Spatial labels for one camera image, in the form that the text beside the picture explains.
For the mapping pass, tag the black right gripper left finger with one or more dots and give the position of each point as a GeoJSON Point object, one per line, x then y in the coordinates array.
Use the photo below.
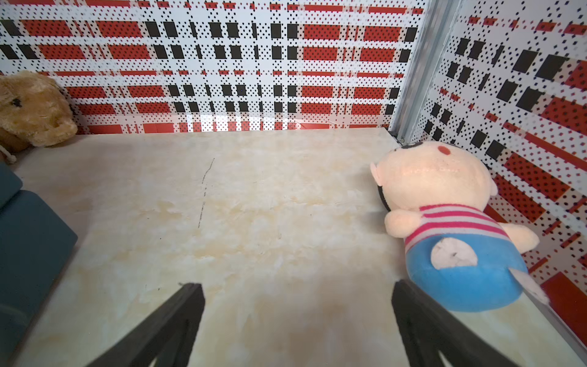
{"type": "Point", "coordinates": [166, 337]}

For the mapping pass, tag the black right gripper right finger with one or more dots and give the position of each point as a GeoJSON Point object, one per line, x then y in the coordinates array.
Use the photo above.
{"type": "Point", "coordinates": [431, 334]}

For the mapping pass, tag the teal drawer cabinet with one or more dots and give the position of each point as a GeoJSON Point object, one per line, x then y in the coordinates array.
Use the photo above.
{"type": "Point", "coordinates": [36, 244]}

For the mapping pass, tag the plush doll striped shirt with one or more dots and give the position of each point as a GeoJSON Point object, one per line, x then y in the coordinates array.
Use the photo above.
{"type": "Point", "coordinates": [435, 195]}

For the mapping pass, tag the brown teddy bear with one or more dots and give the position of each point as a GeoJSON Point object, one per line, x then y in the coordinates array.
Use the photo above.
{"type": "Point", "coordinates": [34, 112]}

